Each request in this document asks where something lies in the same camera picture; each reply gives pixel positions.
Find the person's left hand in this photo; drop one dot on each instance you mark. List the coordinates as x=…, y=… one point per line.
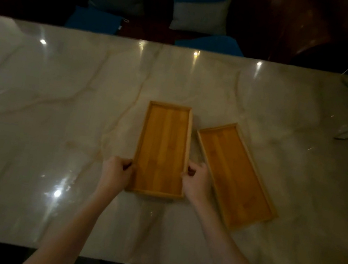
x=113, y=173

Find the person's left forearm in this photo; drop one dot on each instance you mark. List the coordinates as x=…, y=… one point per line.
x=72, y=230

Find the person's right hand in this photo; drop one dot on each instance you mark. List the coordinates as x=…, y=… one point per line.
x=197, y=184

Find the dark wooden chair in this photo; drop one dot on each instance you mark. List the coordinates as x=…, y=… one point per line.
x=297, y=24

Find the person's left fingers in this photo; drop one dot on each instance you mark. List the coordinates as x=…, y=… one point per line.
x=127, y=164

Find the blue seat pad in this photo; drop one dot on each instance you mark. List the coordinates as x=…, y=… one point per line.
x=94, y=20
x=211, y=42

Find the person's right fingers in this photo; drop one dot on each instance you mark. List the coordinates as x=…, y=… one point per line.
x=189, y=171

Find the person's right forearm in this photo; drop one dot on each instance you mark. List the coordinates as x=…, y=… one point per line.
x=231, y=261

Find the bamboo rectangular tray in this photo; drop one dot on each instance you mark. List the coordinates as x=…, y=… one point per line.
x=235, y=176
x=162, y=150

